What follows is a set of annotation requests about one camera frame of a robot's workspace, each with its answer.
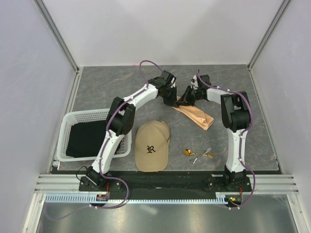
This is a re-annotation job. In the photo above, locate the peach satin napkin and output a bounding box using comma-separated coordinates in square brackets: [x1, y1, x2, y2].
[173, 106, 214, 131]

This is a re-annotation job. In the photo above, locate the gold spoon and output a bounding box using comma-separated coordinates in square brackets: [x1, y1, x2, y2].
[183, 149, 214, 158]

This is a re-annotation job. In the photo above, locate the silver fork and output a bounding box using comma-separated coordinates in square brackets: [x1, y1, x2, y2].
[186, 148, 212, 166]

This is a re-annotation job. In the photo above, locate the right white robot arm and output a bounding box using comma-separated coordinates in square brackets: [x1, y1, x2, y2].
[177, 74, 253, 191]

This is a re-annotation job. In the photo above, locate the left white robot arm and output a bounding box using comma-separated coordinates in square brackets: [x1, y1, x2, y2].
[86, 71, 177, 191]

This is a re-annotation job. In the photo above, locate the tan baseball cap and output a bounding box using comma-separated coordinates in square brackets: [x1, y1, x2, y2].
[135, 120, 171, 172]

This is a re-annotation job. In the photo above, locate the white plastic basket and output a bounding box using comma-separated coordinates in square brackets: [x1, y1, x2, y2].
[56, 108, 132, 163]

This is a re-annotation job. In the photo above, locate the black folded cloth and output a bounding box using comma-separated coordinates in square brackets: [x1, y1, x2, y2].
[66, 120, 107, 158]

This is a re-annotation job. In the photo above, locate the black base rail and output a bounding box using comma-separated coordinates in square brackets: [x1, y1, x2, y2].
[79, 170, 252, 193]

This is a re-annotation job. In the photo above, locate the right aluminium frame post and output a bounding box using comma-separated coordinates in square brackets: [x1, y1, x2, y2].
[247, 0, 292, 71]

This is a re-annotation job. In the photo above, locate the aluminium frame post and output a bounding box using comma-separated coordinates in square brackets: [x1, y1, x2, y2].
[247, 0, 292, 71]
[34, 0, 79, 73]

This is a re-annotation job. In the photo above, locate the white cable duct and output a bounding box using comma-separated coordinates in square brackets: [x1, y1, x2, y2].
[45, 193, 233, 204]

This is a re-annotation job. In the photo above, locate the left aluminium frame post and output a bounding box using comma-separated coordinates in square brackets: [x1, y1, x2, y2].
[34, 0, 79, 73]

